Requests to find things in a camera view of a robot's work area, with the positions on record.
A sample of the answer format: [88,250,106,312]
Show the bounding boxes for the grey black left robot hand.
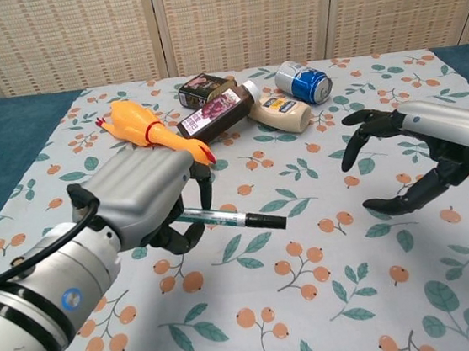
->
[83,142,224,266]

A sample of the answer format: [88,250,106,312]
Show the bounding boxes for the grey black right robot hand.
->
[334,93,469,221]

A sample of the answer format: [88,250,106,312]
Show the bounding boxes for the green white marker pen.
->
[176,201,251,236]

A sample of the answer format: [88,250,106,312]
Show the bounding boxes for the black marker cap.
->
[244,209,289,235]

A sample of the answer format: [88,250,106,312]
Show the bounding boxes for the dark grape juice bottle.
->
[171,78,266,146]

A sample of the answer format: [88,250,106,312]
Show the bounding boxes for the yellow rubber chicken toy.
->
[93,90,219,178]

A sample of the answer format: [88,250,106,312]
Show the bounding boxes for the dark rectangular tin box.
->
[176,69,240,110]

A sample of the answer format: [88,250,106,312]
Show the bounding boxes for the beige squeeze sauce bottle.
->
[244,88,315,141]

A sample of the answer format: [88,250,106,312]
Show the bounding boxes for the blue silver drink can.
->
[272,56,335,110]

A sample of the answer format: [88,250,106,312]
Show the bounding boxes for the floral fruit print tablecloth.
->
[0,41,469,351]

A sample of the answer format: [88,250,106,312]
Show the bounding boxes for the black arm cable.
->
[0,181,109,297]

